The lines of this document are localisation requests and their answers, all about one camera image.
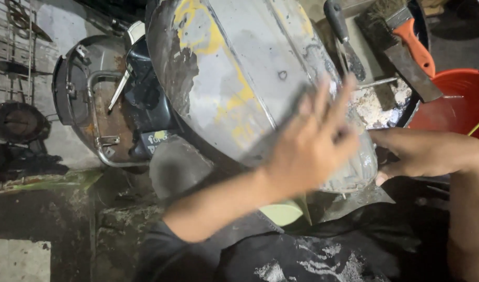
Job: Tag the grey sanded scooter body panel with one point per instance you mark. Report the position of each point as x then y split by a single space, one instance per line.
231 78

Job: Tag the putty smeared mixing board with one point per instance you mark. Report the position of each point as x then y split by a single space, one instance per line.
376 105

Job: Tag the rusty round metal part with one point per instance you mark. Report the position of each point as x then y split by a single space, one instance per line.
18 123

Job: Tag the green painted plank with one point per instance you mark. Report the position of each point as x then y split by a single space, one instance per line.
44 182

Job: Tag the person's left hand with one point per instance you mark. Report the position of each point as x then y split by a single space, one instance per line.
306 156

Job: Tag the scooter engine side with guard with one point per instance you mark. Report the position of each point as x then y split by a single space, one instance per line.
110 109

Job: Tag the person's left fingers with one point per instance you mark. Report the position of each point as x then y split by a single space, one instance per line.
329 105

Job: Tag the person's right hand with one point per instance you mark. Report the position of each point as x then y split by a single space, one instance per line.
423 152

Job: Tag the person's black trousers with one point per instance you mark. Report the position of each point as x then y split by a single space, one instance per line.
302 254

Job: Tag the flat metal scraper blade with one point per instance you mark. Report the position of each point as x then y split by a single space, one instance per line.
413 72

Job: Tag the red plastic bucket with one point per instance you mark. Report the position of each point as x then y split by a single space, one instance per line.
454 105

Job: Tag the pale green scooter panel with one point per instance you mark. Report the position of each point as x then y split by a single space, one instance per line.
280 213

